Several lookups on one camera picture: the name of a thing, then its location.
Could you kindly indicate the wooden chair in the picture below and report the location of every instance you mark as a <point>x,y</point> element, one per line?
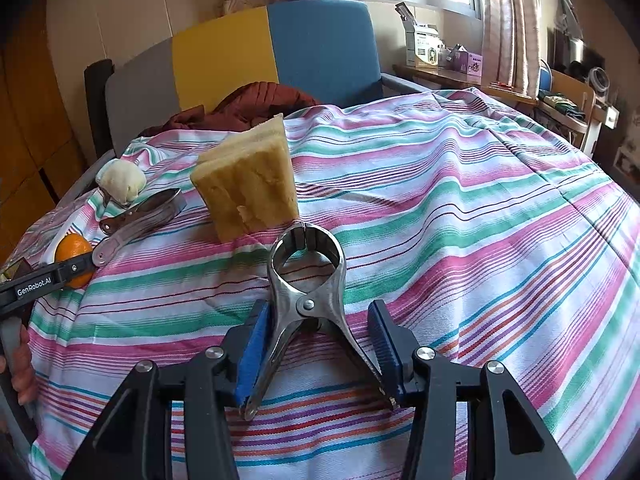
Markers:
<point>570,87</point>

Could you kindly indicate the striped bed sheet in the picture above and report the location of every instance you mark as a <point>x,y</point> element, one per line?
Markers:
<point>450,260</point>

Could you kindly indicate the grey yellow blue armchair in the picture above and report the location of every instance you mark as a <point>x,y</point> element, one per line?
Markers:
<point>320,50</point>

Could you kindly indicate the wooden window desk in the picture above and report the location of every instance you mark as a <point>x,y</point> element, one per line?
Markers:
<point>435,76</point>

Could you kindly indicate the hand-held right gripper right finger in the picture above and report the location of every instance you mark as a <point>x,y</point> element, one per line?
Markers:
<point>387,350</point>

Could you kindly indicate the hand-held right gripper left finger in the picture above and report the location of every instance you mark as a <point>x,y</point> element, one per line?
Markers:
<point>252,355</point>

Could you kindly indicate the dark red cloth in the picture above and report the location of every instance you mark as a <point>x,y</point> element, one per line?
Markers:
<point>250,105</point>

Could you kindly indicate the white box on sill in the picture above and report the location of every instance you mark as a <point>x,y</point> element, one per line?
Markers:
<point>425,50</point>

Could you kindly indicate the wooden wardrobe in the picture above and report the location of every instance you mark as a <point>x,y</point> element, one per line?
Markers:
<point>35,125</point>

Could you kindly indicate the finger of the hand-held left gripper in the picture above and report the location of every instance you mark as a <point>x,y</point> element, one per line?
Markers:
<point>75,270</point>

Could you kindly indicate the purple box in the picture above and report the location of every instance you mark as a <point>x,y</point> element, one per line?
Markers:
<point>470,65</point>

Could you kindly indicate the orange fruit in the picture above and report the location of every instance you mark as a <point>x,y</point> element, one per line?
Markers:
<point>75,249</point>

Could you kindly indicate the black rolled mat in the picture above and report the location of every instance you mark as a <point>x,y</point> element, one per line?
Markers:
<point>97,105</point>

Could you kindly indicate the thin yellow sponge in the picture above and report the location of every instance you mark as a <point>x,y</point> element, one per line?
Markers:
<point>250,190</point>

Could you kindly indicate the person's left hand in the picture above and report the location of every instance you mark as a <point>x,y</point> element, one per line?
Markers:
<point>22,370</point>

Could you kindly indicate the metal spring clamp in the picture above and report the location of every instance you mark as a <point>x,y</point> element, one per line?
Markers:
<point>145,220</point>
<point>307,305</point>

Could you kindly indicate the green cloth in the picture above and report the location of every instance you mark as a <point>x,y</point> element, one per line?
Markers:
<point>562,102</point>

